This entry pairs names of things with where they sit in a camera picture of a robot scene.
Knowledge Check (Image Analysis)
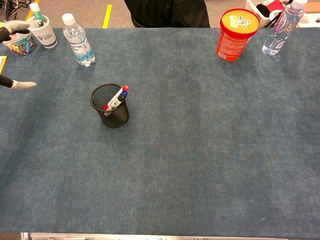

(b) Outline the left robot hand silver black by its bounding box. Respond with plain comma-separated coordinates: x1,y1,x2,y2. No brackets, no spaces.
0,20,38,90

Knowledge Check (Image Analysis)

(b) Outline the white plastic basket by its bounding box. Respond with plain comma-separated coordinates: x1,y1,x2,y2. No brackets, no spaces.
245,0,296,28

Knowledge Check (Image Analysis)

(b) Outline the metal table edge rail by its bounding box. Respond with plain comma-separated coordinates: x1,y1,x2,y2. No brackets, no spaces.
20,232,296,240

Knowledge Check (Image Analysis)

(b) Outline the water bottle purple label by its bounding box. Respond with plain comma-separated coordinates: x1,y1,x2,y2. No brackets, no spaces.
261,0,308,56

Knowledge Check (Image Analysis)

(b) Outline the person in black clothes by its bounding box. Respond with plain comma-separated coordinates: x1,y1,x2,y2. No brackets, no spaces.
124,0,211,28

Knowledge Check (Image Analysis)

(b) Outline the red capped whiteboard marker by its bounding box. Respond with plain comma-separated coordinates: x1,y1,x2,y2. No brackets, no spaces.
103,84,130,111

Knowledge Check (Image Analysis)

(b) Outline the black capped whiteboard marker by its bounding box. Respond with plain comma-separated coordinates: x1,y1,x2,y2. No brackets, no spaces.
109,94,125,109

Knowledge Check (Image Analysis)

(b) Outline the white paper cup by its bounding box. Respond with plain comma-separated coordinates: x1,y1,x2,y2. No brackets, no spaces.
25,14,58,49

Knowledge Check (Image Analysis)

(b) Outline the water bottle blue label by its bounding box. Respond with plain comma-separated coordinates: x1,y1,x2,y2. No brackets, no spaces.
61,13,96,68

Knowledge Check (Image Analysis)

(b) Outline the black mesh pen cup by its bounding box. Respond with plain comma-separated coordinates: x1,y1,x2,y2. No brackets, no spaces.
89,83,130,129

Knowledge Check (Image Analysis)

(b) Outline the green white tube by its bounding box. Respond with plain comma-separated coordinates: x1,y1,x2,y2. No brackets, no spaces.
29,2,46,28

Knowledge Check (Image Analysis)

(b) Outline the clear jar of clips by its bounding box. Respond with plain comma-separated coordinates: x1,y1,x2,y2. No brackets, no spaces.
2,32,39,57

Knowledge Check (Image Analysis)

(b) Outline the blue felt table cloth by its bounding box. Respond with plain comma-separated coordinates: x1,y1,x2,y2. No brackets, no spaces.
0,27,320,236

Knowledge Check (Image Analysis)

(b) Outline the orange canister with lid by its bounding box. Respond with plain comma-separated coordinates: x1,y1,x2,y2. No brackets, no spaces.
215,8,261,62

